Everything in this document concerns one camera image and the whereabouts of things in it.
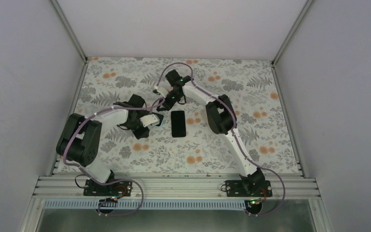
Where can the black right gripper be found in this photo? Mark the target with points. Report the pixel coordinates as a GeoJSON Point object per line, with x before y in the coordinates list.
{"type": "Point", "coordinates": [169, 106]}

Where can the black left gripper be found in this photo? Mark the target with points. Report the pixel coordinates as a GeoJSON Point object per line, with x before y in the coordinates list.
{"type": "Point", "coordinates": [139, 135]}

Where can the light blue phone case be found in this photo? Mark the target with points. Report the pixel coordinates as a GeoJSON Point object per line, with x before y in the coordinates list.
{"type": "Point", "coordinates": [161, 119]}

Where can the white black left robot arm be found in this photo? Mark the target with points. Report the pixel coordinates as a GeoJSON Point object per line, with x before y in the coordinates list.
{"type": "Point", "coordinates": [80, 140]}

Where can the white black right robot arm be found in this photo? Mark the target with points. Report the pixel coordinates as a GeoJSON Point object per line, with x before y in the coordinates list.
{"type": "Point", "coordinates": [221, 120]}

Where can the floral patterned table mat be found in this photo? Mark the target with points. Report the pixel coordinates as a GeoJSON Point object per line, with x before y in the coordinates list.
{"type": "Point", "coordinates": [250, 86]}

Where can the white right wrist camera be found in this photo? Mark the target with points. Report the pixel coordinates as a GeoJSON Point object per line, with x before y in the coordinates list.
{"type": "Point", "coordinates": [160, 91]}

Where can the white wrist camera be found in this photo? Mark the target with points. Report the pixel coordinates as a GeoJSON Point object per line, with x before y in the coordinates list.
{"type": "Point", "coordinates": [149, 120]}
{"type": "Point", "coordinates": [160, 91]}

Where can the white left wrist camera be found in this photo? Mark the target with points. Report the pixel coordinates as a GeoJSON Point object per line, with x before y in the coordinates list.
{"type": "Point", "coordinates": [149, 120]}

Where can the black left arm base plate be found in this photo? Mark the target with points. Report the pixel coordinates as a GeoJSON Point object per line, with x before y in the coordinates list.
{"type": "Point", "coordinates": [122, 188]}

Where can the aluminium front rail frame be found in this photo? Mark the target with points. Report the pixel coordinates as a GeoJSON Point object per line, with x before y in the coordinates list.
{"type": "Point", "coordinates": [192, 187]}

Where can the slotted grey cable duct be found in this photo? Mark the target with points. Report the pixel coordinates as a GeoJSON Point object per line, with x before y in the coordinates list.
{"type": "Point", "coordinates": [148, 204]}

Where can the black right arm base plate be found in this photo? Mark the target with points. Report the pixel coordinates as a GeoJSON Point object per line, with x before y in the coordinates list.
{"type": "Point", "coordinates": [237, 188]}

